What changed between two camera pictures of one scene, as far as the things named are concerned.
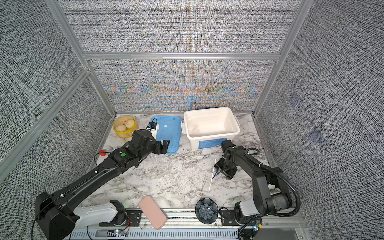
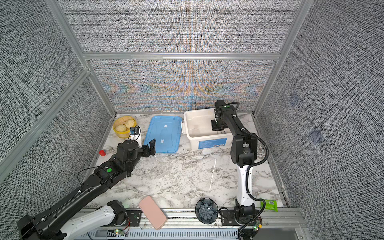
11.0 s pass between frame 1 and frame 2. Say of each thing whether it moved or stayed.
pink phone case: stayed
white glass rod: stayed
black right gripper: moved
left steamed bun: stayed
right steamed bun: stayed
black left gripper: moved
